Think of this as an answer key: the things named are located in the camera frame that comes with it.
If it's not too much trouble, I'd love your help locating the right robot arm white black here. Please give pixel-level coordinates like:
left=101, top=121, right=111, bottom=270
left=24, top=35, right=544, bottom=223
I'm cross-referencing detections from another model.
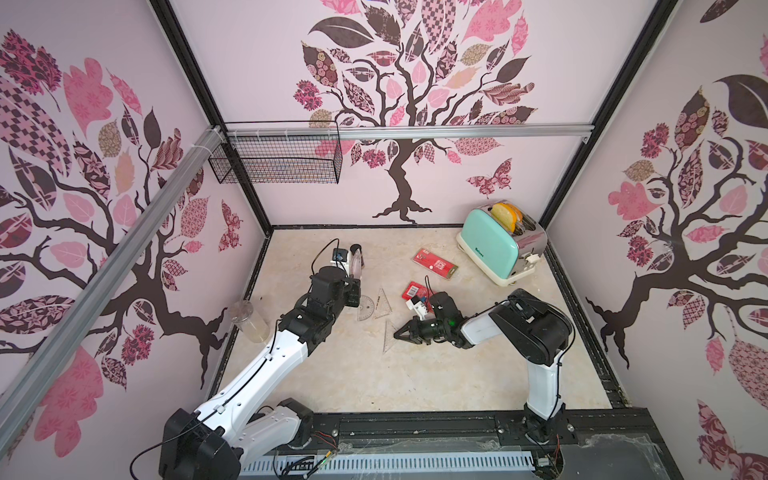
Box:
left=392, top=288, right=575, bottom=445

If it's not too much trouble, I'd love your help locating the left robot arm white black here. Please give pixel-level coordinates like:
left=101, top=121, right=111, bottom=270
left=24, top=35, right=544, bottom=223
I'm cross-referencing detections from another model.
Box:
left=155, top=266, right=361, bottom=479

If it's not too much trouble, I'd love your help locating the red ruler set near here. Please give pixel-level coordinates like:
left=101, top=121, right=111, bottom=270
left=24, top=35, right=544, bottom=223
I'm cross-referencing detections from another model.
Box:
left=401, top=281, right=430, bottom=303

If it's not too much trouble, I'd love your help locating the red ruler set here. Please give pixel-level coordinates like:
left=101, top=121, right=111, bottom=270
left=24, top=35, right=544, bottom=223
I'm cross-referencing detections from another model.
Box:
left=412, top=248, right=458, bottom=279
left=401, top=281, right=430, bottom=303

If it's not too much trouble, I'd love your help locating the red ruler set far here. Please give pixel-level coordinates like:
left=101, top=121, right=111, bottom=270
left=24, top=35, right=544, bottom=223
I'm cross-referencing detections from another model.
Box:
left=412, top=248, right=458, bottom=279

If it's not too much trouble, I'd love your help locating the clear protractor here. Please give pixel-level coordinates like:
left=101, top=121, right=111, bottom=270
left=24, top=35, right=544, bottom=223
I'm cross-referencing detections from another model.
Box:
left=357, top=295, right=375, bottom=322

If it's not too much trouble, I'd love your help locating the clear plastic cup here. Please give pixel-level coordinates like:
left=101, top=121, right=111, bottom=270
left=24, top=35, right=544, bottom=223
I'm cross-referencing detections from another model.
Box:
left=228, top=300, right=270, bottom=343

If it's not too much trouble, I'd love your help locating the mint green toaster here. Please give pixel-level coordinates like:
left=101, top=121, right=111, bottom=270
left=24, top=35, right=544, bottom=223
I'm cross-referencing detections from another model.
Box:
left=456, top=203, right=548, bottom=286

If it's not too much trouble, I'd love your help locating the yellow toast slice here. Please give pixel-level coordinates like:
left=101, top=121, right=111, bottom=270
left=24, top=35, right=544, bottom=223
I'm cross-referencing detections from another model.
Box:
left=490, top=203, right=523, bottom=232

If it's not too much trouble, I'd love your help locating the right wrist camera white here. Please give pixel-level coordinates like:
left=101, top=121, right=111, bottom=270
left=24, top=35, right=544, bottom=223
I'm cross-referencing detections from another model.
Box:
left=406, top=296, right=431, bottom=321

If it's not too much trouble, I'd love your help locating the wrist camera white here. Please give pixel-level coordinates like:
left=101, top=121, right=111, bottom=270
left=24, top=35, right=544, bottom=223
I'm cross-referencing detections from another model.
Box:
left=330, top=247, right=350, bottom=273
left=406, top=296, right=431, bottom=321

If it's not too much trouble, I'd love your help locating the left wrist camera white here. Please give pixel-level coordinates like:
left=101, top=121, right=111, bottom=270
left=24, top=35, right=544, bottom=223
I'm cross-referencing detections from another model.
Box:
left=330, top=247, right=350, bottom=273

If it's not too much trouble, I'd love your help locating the white slotted cable duct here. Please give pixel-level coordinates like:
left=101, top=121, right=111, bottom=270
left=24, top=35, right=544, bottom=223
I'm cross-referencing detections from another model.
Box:
left=240, top=451, right=535, bottom=479

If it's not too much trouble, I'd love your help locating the black wire basket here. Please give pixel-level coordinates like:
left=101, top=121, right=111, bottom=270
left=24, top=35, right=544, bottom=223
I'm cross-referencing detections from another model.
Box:
left=209, top=119, right=343, bottom=184

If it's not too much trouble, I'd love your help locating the aluminium rail back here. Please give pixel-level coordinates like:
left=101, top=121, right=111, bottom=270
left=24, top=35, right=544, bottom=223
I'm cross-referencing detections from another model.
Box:
left=226, top=122, right=594, bottom=141

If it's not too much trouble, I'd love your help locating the aluminium rail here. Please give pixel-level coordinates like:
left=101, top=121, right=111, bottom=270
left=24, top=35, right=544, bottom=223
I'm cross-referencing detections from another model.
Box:
left=226, top=122, right=594, bottom=141
left=1, top=126, right=226, bottom=454

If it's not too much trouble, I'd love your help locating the aluminium rail left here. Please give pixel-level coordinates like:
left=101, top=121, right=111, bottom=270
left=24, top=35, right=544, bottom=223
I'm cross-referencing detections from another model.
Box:
left=1, top=126, right=226, bottom=454

